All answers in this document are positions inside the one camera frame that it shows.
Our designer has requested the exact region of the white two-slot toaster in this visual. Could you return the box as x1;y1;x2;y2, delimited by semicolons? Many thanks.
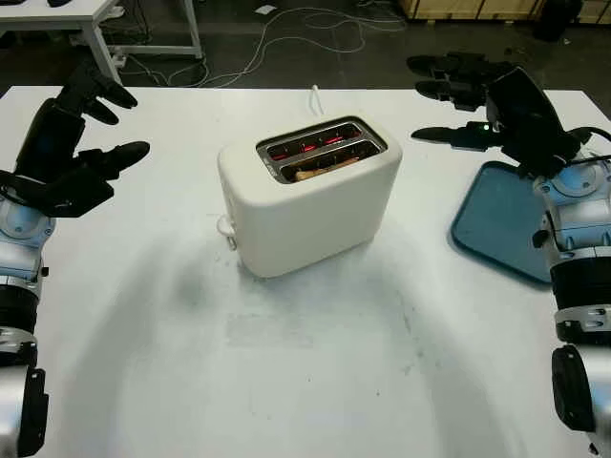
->
217;110;404;280

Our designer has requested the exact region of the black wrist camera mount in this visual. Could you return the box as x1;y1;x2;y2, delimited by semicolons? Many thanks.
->
558;126;593;163
0;164;115;219

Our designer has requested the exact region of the white floor cable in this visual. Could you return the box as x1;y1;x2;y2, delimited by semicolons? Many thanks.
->
123;5;407;88

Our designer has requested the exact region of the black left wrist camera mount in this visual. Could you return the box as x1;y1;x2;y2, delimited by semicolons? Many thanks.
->
0;164;115;219

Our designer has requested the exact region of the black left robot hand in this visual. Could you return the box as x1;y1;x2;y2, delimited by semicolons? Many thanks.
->
12;57;152;187

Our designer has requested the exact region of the black bin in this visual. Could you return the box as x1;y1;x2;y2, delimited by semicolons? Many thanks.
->
532;0;583;42

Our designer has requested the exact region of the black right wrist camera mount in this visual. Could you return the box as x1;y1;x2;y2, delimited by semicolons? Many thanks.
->
558;126;593;163

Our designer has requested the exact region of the blue plastic tray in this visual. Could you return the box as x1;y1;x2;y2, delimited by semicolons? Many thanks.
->
448;160;555;286

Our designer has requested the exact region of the white desk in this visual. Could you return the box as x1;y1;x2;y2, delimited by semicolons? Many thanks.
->
0;0;204;87

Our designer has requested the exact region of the browned toast slice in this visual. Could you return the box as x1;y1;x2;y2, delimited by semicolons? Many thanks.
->
293;155;359;183

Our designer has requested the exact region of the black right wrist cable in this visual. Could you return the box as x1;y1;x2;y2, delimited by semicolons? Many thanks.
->
560;126;611;168

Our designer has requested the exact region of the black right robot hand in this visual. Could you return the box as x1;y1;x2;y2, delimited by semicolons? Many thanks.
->
405;52;579;180

